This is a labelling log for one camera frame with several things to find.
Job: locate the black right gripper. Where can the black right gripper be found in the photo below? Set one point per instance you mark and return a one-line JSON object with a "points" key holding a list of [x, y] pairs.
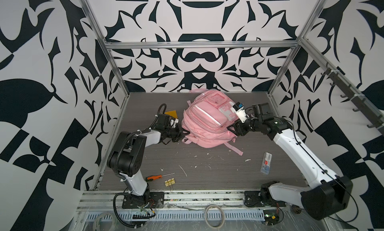
{"points": [[238, 126]]}

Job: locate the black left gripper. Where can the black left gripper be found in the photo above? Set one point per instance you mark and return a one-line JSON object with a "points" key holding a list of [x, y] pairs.
{"points": [[180, 133]]}

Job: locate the small yellow sticky pad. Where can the small yellow sticky pad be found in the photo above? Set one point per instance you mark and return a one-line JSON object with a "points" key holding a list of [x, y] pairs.
{"points": [[172, 113]]}

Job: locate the pink student backpack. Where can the pink student backpack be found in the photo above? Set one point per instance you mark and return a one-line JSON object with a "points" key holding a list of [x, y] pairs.
{"points": [[207, 120]]}

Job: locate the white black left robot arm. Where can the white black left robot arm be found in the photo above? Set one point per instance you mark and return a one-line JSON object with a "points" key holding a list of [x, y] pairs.
{"points": [[127, 154]]}

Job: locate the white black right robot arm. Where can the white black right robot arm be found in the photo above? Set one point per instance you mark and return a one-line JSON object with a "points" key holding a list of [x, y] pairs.
{"points": [[326, 193]]}

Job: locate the small yellow wooden block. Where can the small yellow wooden block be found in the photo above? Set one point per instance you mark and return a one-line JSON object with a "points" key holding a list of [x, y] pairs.
{"points": [[170, 182]]}

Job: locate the small green circuit board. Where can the small green circuit board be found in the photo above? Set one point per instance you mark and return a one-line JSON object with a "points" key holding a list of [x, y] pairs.
{"points": [[273, 217]]}

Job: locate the clear tape roll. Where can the clear tape roll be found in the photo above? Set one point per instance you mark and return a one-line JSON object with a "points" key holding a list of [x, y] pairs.
{"points": [[214, 212]]}

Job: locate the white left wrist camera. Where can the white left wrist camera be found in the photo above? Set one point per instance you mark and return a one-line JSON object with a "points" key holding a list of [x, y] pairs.
{"points": [[174, 122]]}

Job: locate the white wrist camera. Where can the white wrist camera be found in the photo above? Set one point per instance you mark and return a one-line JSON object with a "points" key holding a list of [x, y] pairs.
{"points": [[174, 122], [239, 110]]}

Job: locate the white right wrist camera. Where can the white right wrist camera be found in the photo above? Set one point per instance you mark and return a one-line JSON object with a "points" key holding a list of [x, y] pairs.
{"points": [[239, 110]]}

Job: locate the orange handled screwdriver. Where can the orange handled screwdriver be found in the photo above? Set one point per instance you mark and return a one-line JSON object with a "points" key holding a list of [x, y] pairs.
{"points": [[156, 177]]}

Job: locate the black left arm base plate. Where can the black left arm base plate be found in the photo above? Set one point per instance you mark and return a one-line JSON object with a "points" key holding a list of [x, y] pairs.
{"points": [[148, 199]]}

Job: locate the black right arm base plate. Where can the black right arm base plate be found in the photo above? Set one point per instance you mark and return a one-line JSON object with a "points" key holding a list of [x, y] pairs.
{"points": [[258, 199]]}

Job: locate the grey wall hook rail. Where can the grey wall hook rail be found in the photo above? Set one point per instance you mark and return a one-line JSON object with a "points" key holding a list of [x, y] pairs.
{"points": [[351, 93]]}

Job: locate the aluminium frame crossbar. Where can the aluminium frame crossbar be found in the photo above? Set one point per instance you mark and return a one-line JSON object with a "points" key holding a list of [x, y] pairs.
{"points": [[200, 44]]}

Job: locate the white slotted cable duct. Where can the white slotted cable duct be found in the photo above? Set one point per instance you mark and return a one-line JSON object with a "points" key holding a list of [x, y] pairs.
{"points": [[182, 215]]}

